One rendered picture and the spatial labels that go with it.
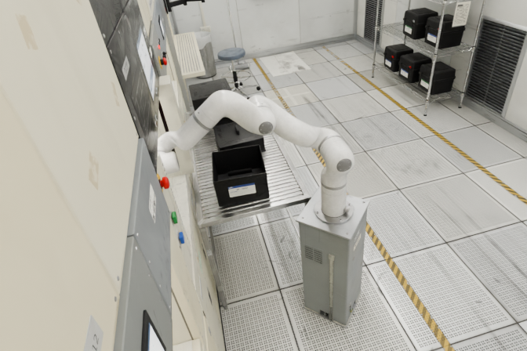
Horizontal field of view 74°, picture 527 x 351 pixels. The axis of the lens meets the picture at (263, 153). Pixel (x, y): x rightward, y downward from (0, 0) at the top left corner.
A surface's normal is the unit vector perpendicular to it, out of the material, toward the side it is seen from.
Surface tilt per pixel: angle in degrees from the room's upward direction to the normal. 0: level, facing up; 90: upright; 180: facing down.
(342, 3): 90
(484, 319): 0
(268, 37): 90
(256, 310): 0
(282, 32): 90
